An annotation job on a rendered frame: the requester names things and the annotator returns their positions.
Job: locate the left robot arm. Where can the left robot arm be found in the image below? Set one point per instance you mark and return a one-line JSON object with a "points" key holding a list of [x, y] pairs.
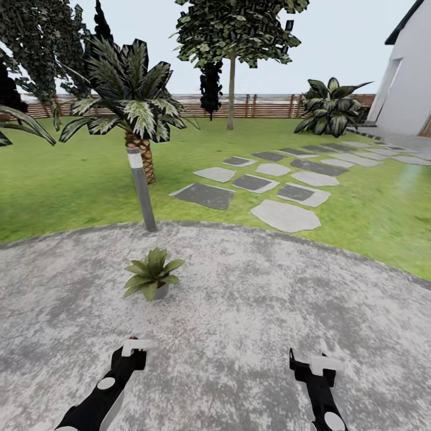
{"points": [[99, 410]]}

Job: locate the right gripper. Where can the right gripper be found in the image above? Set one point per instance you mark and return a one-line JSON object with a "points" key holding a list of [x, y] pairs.
{"points": [[303, 373]]}

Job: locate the pot plant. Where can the pot plant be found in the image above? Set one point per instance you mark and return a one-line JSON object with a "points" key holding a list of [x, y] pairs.
{"points": [[152, 276]]}

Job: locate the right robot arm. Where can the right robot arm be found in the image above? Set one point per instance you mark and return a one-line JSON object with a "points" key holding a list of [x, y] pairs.
{"points": [[319, 377]]}

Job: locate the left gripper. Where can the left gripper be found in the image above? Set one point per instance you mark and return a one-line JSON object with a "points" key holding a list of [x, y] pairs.
{"points": [[136, 362]]}

